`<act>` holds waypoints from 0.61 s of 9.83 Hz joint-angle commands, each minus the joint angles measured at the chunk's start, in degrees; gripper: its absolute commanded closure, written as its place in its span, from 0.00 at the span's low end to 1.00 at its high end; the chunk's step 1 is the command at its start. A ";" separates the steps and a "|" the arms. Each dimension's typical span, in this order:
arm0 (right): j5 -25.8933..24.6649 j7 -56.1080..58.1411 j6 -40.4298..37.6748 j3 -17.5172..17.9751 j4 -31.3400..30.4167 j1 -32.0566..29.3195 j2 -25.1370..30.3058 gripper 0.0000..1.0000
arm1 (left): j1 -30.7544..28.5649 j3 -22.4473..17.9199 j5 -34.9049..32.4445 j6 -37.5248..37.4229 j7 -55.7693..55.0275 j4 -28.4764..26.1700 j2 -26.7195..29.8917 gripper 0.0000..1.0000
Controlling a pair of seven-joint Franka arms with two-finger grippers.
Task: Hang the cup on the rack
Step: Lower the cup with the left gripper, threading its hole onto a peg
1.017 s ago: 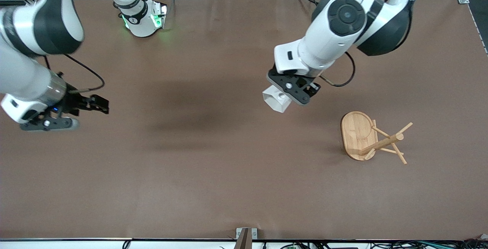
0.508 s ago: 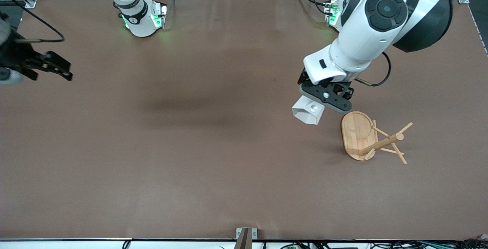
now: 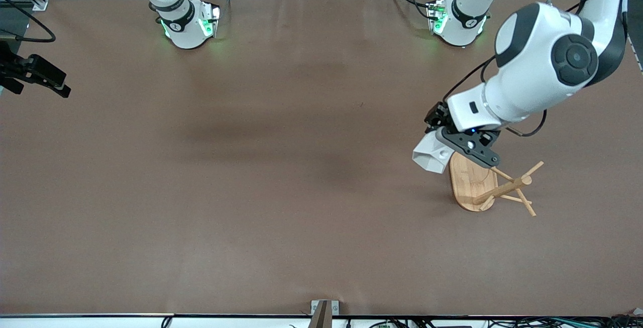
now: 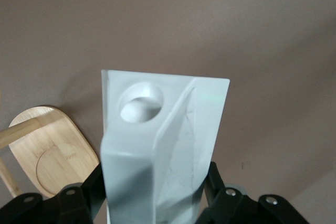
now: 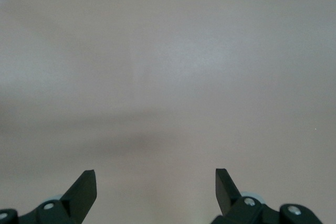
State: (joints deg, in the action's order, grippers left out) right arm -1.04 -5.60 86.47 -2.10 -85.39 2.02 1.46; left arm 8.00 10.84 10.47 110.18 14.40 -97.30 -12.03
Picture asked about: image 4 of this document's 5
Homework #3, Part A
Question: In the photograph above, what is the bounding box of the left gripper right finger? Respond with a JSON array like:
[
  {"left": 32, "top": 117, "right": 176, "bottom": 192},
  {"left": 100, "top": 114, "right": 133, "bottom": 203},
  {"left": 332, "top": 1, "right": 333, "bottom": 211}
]
[{"left": 194, "top": 161, "right": 308, "bottom": 224}]

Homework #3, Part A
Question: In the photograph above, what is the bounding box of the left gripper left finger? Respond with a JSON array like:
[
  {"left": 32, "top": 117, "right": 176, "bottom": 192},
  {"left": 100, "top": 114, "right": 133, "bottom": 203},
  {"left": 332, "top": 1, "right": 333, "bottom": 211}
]
[{"left": 0, "top": 162, "right": 108, "bottom": 224}]

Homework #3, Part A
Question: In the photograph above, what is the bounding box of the white angular cup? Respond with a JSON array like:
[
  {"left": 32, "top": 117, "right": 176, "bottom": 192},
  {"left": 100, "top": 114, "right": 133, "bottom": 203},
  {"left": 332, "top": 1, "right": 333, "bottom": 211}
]
[{"left": 100, "top": 69, "right": 231, "bottom": 224}]

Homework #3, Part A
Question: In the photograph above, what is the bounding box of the wooden cup rack with pegs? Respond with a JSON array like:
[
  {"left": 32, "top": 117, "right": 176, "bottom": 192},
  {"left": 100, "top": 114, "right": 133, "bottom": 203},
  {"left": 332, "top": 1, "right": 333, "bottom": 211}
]
[{"left": 0, "top": 105, "right": 102, "bottom": 199}]

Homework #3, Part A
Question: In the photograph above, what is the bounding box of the brown table cover sheet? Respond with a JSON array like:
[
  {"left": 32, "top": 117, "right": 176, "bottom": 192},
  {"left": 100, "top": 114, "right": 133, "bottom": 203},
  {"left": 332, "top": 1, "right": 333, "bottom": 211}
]
[{"left": 0, "top": 0, "right": 336, "bottom": 224}]

